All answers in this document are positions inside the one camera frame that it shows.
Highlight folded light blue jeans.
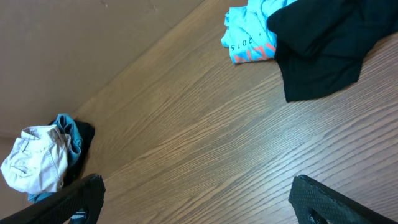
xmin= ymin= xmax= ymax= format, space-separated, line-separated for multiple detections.
xmin=20 ymin=114 xmax=86 ymax=203

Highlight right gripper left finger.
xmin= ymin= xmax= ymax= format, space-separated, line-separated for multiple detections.
xmin=1 ymin=174 xmax=106 ymax=224

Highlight crumpled black t-shirt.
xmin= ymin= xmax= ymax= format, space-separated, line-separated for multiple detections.
xmin=267 ymin=0 xmax=397 ymax=102

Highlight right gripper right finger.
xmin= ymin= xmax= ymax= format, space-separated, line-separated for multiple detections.
xmin=289 ymin=175 xmax=397 ymax=224

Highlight beige khaki shorts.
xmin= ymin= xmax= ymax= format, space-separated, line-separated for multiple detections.
xmin=1 ymin=125 xmax=71 ymax=194

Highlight crumpled light blue t-shirt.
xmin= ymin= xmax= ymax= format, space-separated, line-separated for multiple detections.
xmin=221 ymin=0 xmax=295 ymax=64

